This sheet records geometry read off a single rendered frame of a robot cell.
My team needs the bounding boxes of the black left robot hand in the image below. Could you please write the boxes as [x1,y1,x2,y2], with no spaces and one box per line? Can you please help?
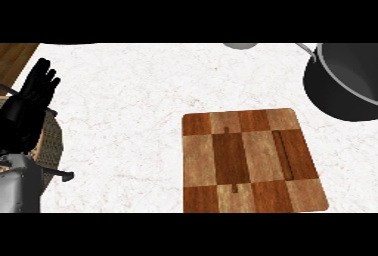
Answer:
[0,57,63,157]

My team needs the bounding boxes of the checkered wooden cutting board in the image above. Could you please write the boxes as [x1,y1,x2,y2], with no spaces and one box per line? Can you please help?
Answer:
[181,107,331,214]

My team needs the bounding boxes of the black pot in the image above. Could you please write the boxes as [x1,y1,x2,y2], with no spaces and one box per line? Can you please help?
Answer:
[294,42,378,123]

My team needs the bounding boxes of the brown wooden cabinet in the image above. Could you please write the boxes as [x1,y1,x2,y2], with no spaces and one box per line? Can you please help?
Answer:
[0,42,42,88]

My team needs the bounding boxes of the wicker basket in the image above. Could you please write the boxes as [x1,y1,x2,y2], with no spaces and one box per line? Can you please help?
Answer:
[27,109,65,198]

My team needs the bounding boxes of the grey round object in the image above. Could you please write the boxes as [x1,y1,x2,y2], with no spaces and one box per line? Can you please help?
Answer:
[222,42,260,51]

